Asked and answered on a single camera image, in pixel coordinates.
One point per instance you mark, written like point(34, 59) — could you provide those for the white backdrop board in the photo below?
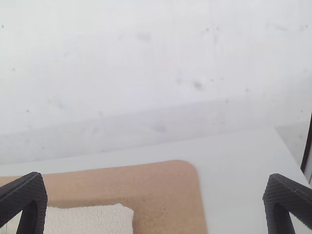
point(146, 61)

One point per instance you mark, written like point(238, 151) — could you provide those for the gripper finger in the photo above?
point(40, 195)
point(273, 200)

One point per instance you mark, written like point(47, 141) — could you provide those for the pale towel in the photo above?
point(92, 219)

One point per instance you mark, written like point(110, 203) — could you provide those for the cork mat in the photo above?
point(158, 195)

